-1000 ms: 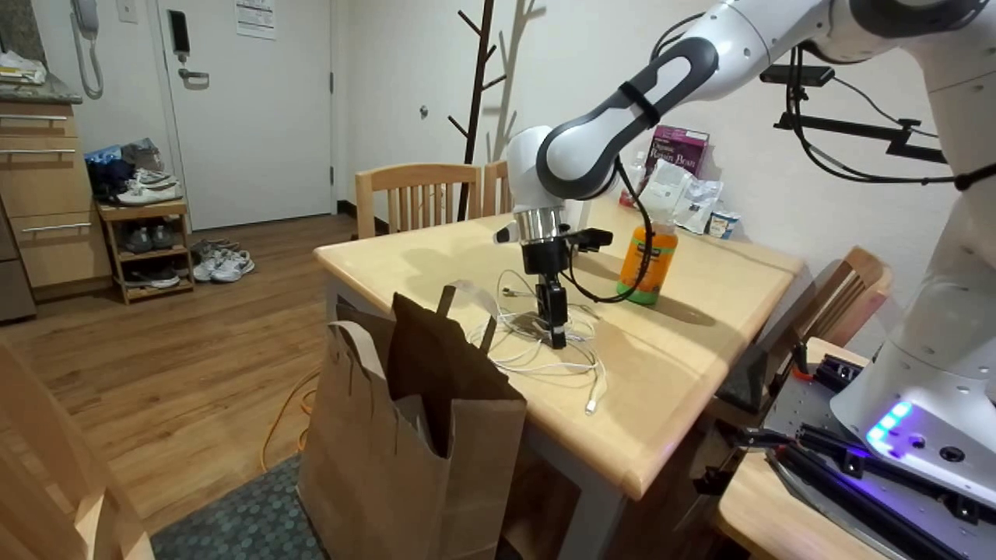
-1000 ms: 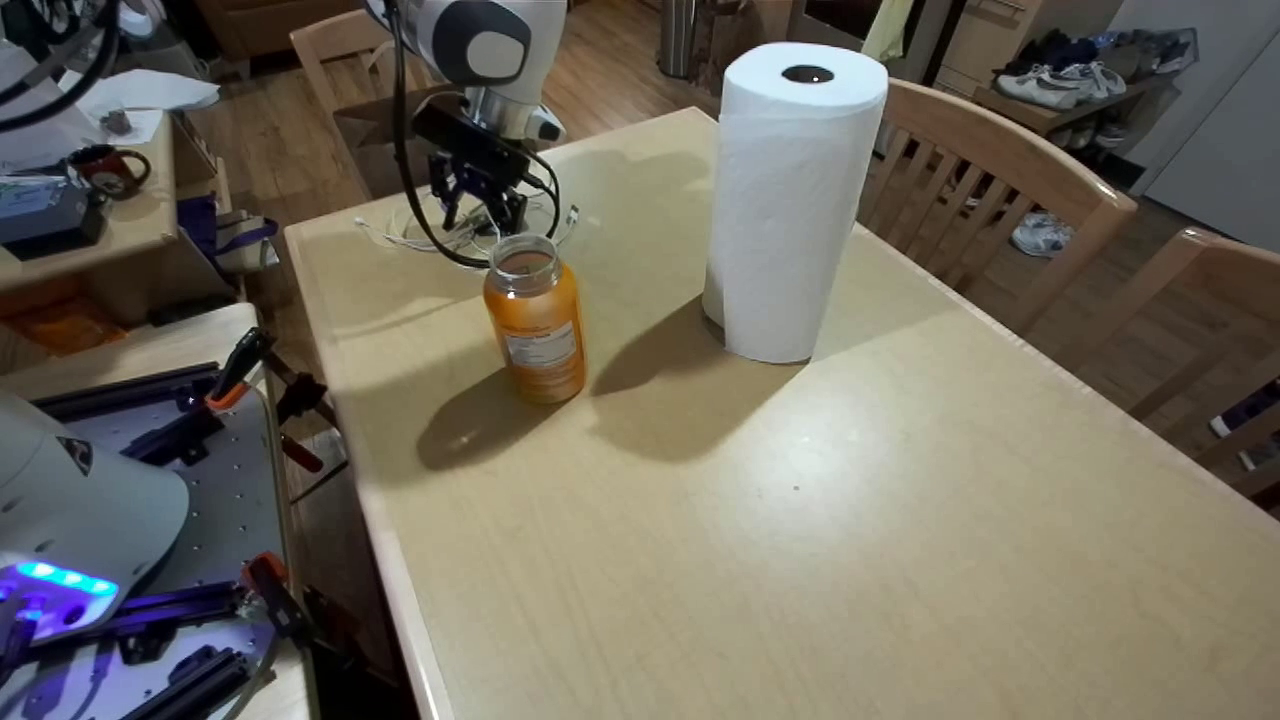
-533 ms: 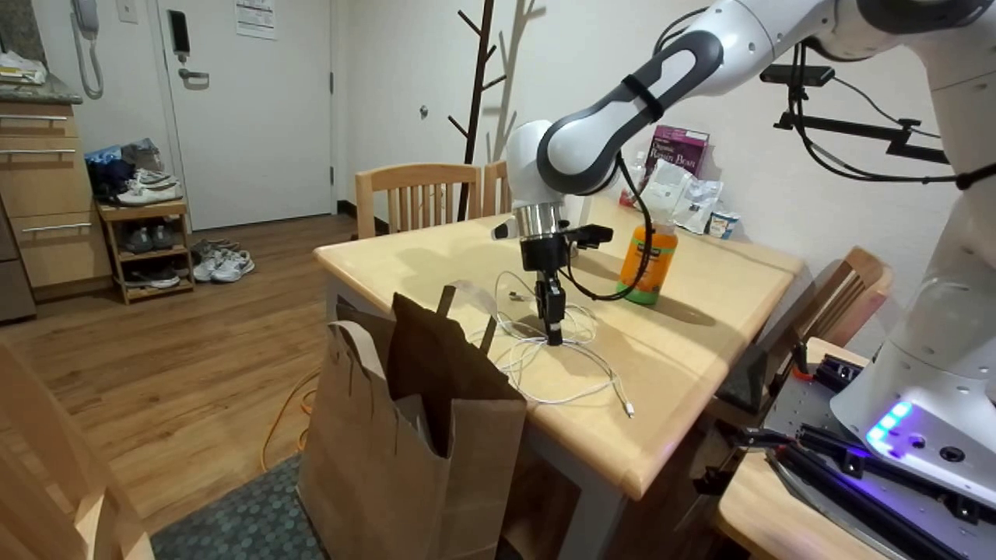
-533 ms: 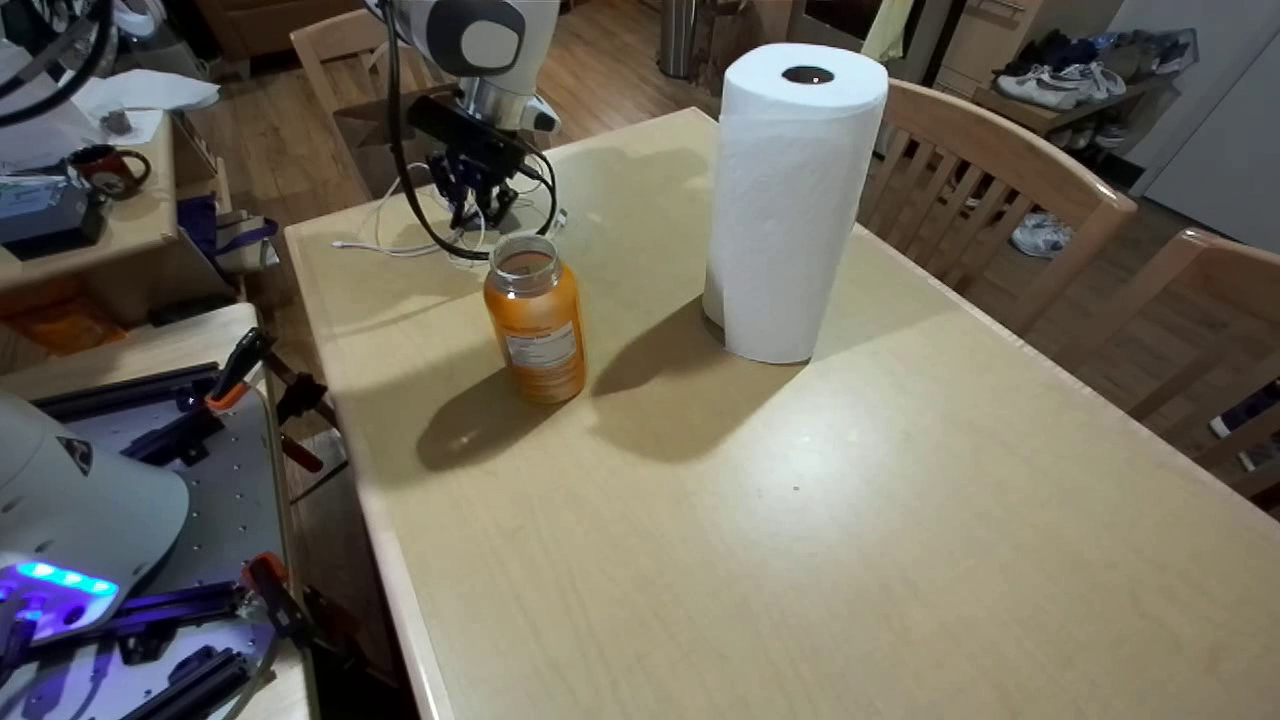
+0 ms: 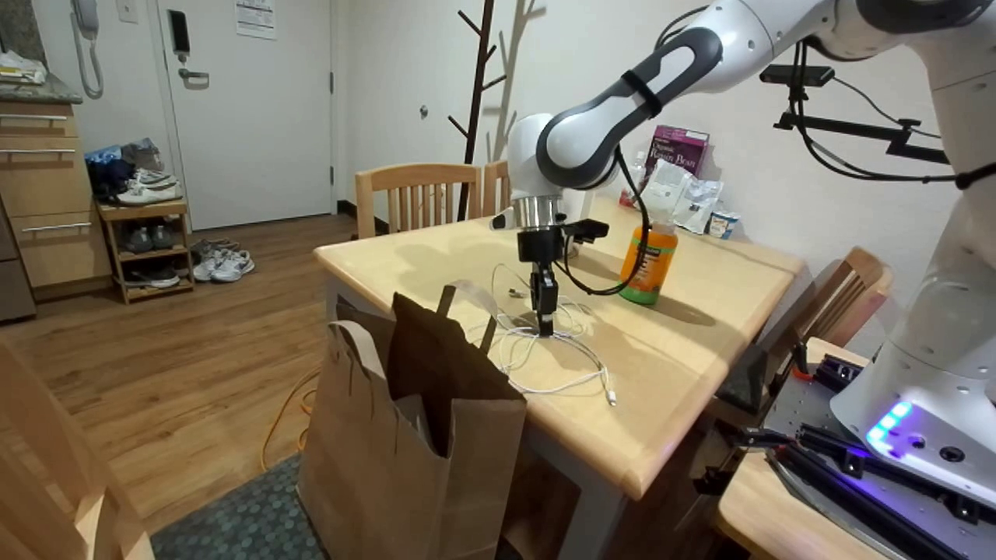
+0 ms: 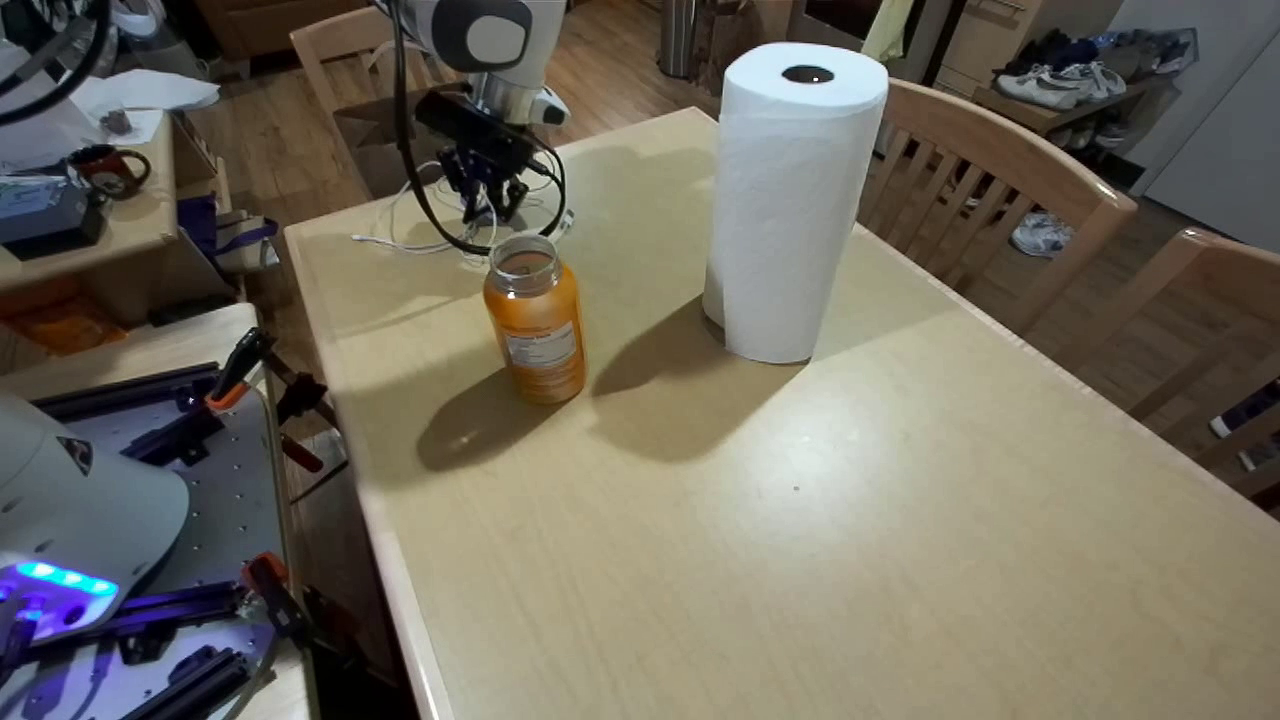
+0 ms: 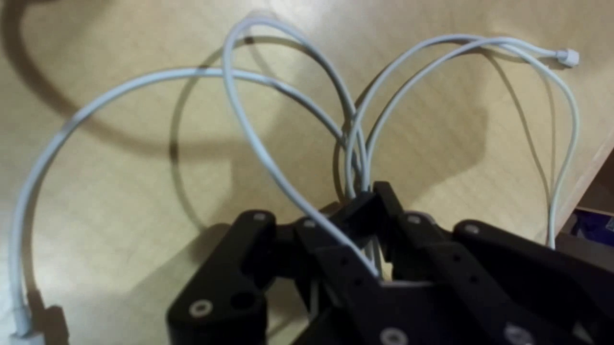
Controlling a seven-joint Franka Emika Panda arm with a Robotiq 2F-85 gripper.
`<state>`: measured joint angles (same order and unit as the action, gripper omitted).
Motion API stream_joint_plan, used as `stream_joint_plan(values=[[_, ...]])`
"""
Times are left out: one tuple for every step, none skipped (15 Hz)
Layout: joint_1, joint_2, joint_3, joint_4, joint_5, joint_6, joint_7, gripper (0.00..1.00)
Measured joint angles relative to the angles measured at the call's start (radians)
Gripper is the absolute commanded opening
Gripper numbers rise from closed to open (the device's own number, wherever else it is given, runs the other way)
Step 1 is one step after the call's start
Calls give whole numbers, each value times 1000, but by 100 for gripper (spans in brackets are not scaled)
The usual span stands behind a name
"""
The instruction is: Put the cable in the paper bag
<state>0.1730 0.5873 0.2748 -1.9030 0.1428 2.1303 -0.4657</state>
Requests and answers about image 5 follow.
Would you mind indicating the folded white cloth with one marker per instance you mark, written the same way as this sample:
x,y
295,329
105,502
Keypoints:
x,y
19,68

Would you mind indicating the grey robot mounting plate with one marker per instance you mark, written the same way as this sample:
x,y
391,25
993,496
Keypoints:
x,y
803,408

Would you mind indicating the small white blue box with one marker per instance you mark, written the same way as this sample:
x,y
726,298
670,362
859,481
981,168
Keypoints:
x,y
723,224

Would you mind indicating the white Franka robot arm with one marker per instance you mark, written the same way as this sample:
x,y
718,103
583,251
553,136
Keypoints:
x,y
726,40

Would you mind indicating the orange juice bottle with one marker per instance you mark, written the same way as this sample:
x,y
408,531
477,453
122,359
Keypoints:
x,y
655,272

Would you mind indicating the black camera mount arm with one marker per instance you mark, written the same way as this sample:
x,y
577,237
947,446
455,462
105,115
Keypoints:
x,y
852,126

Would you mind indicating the black coat rack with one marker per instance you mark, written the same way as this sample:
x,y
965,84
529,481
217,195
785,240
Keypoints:
x,y
477,81

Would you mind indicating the brown wooden chair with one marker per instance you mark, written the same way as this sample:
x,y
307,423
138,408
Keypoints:
x,y
819,301

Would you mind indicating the light wooden dresser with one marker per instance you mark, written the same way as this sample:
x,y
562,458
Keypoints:
x,y
47,207

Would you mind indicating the white sneaker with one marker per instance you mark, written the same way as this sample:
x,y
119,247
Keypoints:
x,y
234,268
151,192
204,257

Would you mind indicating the dark grey shoe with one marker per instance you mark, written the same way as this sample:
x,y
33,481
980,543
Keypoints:
x,y
145,158

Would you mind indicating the wooden shoe rack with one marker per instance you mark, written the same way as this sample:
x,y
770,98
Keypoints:
x,y
145,212

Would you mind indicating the white plastic bag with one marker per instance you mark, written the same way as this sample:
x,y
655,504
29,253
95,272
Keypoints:
x,y
674,198

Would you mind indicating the white paper notice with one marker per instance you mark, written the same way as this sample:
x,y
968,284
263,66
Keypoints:
x,y
252,20

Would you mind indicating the grey metal bin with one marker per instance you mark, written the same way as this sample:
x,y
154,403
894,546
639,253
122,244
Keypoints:
x,y
13,268

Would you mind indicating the black fixed camera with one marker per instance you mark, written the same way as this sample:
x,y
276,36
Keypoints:
x,y
797,77

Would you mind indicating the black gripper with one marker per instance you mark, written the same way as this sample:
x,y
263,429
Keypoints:
x,y
544,251

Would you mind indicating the light wooden slat chair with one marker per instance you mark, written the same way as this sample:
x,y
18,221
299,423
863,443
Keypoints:
x,y
42,468
497,171
416,176

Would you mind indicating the black orange bar clamp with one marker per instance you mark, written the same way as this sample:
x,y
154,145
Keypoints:
x,y
829,455
829,370

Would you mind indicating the purple package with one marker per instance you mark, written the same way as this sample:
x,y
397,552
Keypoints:
x,y
681,145

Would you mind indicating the brown paper bag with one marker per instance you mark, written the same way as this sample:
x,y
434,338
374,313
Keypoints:
x,y
352,468

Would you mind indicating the black door keypad lock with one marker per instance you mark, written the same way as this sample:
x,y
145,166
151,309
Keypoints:
x,y
178,31

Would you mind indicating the white door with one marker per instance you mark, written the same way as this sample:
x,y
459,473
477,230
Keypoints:
x,y
261,126

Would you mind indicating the grey patterned rug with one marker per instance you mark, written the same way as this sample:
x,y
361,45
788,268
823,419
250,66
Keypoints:
x,y
250,524

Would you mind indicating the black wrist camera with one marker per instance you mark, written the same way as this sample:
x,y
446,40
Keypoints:
x,y
587,229

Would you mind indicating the white light switch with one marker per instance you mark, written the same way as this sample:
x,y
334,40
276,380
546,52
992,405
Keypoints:
x,y
127,10

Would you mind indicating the blue fabric bag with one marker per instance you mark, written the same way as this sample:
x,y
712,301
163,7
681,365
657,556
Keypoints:
x,y
105,171

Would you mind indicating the white wall phone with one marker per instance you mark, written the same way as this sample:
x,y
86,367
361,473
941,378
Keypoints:
x,y
86,17

